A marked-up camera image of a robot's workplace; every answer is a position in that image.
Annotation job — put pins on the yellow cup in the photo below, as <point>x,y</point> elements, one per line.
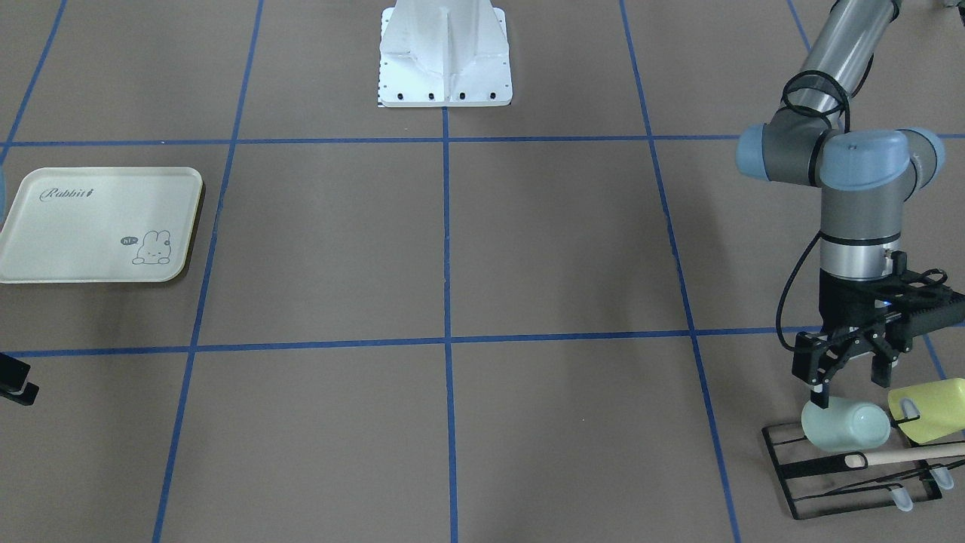
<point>930,411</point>

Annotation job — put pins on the black wire cup rack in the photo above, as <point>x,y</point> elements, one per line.
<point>814,483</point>

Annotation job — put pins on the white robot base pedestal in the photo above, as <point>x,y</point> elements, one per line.
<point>436,54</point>

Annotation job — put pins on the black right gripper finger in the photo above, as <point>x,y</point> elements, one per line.
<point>14,381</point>

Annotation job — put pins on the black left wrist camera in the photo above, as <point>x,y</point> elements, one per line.
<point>923,298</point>

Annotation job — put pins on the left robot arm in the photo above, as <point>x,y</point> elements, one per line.
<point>865,177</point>

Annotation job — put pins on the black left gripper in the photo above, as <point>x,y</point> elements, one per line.
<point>843,303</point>

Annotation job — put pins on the cream rabbit tray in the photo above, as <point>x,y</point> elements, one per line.
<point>100,225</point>

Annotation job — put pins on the light green cup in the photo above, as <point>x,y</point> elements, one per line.
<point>845,425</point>

